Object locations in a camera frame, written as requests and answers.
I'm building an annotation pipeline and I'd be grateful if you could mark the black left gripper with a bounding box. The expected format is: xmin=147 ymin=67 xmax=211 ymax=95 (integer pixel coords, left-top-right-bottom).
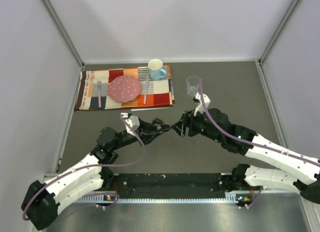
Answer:
xmin=111 ymin=118 xmax=164 ymax=151

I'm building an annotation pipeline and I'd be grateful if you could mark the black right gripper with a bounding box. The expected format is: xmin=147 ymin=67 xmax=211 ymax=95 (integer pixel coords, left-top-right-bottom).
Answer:
xmin=171 ymin=106 xmax=223 ymax=144

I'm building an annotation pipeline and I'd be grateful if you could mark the glossy black earbud charging case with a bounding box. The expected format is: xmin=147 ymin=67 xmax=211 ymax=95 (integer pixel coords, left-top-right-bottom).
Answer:
xmin=152 ymin=118 xmax=163 ymax=125

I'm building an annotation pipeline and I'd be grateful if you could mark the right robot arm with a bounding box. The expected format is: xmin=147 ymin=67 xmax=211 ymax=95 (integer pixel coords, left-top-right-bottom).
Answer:
xmin=172 ymin=108 xmax=320 ymax=204

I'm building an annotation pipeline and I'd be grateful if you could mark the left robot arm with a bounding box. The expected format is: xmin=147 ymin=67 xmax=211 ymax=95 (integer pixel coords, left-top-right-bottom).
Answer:
xmin=21 ymin=113 xmax=171 ymax=231

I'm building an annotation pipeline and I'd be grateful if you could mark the clear drinking glass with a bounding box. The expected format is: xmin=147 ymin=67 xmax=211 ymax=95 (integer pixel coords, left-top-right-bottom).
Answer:
xmin=186 ymin=75 xmax=200 ymax=97

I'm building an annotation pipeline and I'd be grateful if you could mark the pink plastic knife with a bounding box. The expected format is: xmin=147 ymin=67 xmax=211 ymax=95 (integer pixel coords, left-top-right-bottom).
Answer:
xmin=143 ymin=73 xmax=149 ymax=105

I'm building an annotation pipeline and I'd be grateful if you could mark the pink polka dot plate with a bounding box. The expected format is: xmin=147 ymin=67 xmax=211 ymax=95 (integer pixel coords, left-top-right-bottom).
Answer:
xmin=108 ymin=75 xmax=142 ymax=103

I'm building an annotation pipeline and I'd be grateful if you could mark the light blue mug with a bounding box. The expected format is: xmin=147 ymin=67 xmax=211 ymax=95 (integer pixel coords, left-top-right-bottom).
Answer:
xmin=148 ymin=59 xmax=167 ymax=80

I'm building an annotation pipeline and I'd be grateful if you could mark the colourful patchwork placemat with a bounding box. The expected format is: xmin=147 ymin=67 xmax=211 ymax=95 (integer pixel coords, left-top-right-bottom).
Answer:
xmin=74 ymin=65 xmax=175 ymax=111

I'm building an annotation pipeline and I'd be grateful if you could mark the pink plastic fork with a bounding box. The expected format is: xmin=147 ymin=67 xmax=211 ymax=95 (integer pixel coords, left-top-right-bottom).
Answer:
xmin=97 ymin=78 xmax=102 ymax=108

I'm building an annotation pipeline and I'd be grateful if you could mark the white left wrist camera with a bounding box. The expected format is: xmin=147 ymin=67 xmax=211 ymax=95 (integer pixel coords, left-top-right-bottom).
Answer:
xmin=120 ymin=113 xmax=140 ymax=135

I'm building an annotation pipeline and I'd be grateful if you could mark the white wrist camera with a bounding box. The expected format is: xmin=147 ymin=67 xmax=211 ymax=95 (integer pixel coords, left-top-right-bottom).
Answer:
xmin=120 ymin=113 xmax=140 ymax=135
xmin=193 ymin=92 xmax=211 ymax=116

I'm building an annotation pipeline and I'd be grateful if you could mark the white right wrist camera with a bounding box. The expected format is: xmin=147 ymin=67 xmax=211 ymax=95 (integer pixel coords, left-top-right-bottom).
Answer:
xmin=193 ymin=92 xmax=211 ymax=116

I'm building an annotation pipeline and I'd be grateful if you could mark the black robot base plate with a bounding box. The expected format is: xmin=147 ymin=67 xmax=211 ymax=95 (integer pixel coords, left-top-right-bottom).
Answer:
xmin=109 ymin=173 xmax=238 ymax=199

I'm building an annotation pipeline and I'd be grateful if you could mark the grey slotted cable duct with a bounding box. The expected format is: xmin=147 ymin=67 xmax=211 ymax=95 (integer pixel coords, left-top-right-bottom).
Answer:
xmin=76 ymin=193 xmax=253 ymax=205

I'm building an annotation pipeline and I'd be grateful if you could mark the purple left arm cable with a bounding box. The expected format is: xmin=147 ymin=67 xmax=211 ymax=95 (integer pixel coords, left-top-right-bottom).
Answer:
xmin=21 ymin=114 xmax=146 ymax=222

